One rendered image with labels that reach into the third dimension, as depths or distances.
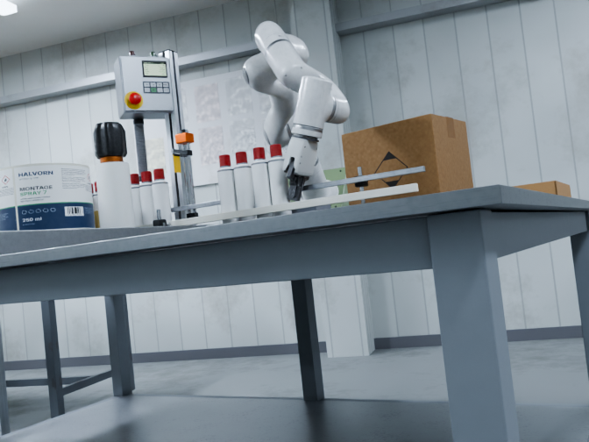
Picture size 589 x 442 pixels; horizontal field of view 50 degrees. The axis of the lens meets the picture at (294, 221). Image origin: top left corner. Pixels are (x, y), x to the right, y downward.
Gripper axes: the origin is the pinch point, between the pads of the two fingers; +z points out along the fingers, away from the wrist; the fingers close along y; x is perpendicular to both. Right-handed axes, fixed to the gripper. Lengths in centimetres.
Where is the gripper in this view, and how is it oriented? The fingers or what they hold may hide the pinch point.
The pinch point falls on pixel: (294, 193)
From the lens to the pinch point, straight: 173.0
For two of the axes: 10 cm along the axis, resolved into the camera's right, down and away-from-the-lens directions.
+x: 8.5, 2.3, -4.8
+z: -1.9, 9.7, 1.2
